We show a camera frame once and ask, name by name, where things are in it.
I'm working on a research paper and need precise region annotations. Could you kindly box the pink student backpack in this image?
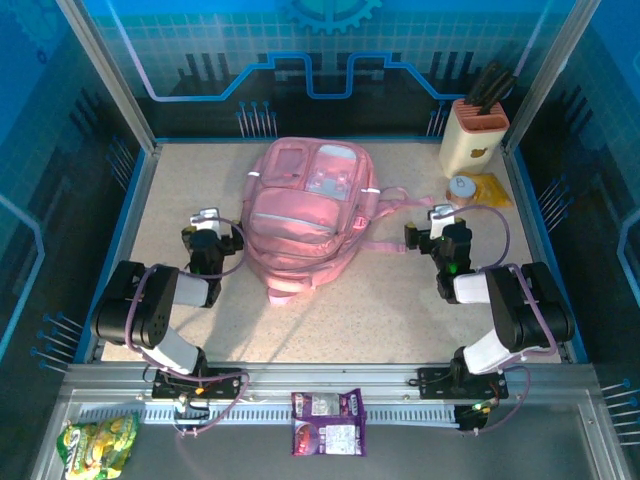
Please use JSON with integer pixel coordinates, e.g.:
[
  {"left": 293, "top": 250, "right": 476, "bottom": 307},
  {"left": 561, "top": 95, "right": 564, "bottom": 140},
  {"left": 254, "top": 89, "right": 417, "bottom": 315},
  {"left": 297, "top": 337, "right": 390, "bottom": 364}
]
[{"left": 240, "top": 137, "right": 436, "bottom": 307}]

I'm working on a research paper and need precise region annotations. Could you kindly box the purple snack bag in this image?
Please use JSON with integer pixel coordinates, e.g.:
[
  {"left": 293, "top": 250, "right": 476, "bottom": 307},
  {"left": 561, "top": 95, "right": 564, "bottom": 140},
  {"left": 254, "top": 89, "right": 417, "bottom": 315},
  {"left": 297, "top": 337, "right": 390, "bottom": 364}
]
[{"left": 291, "top": 388, "right": 368, "bottom": 457}]

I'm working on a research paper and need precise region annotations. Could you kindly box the green yellow snack bag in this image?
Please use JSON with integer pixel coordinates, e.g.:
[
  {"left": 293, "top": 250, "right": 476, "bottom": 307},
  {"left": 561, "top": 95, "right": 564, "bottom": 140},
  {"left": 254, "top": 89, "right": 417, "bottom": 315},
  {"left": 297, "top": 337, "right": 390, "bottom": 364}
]
[{"left": 55, "top": 412, "right": 140, "bottom": 480}]

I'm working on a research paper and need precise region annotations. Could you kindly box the can with white lid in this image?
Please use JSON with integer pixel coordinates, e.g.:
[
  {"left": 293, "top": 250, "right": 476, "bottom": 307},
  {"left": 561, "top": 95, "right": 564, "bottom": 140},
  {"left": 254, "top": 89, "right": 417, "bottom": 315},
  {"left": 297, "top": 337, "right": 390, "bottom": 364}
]
[{"left": 447, "top": 174, "right": 476, "bottom": 206}]

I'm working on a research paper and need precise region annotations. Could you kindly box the cream knife block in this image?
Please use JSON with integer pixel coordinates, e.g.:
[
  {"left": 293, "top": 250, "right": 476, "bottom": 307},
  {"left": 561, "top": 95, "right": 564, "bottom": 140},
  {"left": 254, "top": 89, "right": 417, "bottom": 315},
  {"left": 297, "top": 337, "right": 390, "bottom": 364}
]
[{"left": 439, "top": 98, "right": 511, "bottom": 179}]

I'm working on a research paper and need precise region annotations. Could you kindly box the small control board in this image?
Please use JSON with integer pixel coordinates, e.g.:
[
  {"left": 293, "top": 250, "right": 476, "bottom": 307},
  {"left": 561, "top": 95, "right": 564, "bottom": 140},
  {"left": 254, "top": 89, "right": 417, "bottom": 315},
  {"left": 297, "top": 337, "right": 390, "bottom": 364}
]
[
  {"left": 172, "top": 399, "right": 211, "bottom": 437},
  {"left": 453, "top": 398, "right": 501, "bottom": 434}
]

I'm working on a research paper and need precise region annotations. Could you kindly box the aluminium mounting beam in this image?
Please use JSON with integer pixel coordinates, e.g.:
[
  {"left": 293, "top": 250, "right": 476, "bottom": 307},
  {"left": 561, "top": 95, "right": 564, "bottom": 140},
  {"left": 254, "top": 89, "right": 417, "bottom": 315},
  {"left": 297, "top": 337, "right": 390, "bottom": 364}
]
[{"left": 62, "top": 360, "right": 599, "bottom": 407}]

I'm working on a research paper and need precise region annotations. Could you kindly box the aluminium table side rail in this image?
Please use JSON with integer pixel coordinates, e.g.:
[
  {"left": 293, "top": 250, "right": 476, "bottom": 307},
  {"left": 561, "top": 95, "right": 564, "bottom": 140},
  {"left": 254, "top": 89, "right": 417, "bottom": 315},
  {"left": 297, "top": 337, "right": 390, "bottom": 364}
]
[
  {"left": 82, "top": 142, "right": 161, "bottom": 364},
  {"left": 502, "top": 144, "right": 576, "bottom": 364}
]

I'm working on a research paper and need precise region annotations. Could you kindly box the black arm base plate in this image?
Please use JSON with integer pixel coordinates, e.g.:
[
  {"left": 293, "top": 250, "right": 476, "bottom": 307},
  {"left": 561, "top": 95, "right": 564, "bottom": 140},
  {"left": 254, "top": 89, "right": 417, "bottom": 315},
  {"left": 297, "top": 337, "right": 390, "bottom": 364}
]
[
  {"left": 151, "top": 366, "right": 245, "bottom": 401},
  {"left": 417, "top": 366, "right": 510, "bottom": 401}
]

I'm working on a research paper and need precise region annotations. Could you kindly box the black handled knife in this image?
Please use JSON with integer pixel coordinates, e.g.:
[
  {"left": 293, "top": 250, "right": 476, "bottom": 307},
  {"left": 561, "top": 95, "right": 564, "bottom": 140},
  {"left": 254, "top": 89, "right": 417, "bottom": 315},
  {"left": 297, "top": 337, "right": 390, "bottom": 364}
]
[
  {"left": 483, "top": 79, "right": 517, "bottom": 117},
  {"left": 474, "top": 69, "right": 514, "bottom": 112},
  {"left": 467, "top": 60, "right": 501, "bottom": 107}
]

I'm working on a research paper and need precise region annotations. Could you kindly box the slotted grey cable duct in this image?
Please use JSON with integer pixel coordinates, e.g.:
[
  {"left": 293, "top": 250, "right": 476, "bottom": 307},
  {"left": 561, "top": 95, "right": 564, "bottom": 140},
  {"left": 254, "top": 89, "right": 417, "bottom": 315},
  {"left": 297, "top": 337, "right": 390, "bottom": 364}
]
[{"left": 79, "top": 402, "right": 461, "bottom": 427}]

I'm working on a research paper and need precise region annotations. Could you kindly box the aluminium frame post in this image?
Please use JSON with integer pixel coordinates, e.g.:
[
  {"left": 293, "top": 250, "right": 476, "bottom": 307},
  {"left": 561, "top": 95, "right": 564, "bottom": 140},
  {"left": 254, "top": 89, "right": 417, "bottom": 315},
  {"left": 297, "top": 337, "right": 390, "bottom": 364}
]
[
  {"left": 501, "top": 0, "right": 601, "bottom": 156},
  {"left": 53, "top": 0, "right": 162, "bottom": 154}
]

